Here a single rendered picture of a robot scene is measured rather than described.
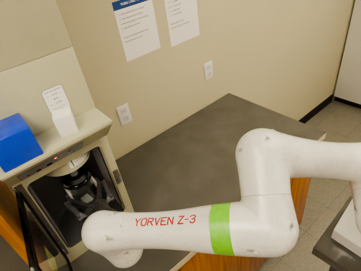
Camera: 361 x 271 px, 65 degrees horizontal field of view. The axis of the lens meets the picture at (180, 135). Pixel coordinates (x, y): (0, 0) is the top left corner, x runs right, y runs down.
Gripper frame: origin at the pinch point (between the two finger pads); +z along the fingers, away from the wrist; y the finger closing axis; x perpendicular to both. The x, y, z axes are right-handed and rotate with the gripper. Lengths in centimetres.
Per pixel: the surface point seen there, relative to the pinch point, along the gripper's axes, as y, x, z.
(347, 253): -62, 24, -75
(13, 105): 6.5, -42.0, -6.1
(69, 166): 0.8, -13.8, -4.4
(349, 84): -293, 92, 26
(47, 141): 3.8, -31.1, -12.1
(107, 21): -44, -42, 38
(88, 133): -6.5, -30.9, -17.5
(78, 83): -11.7, -40.7, -5.7
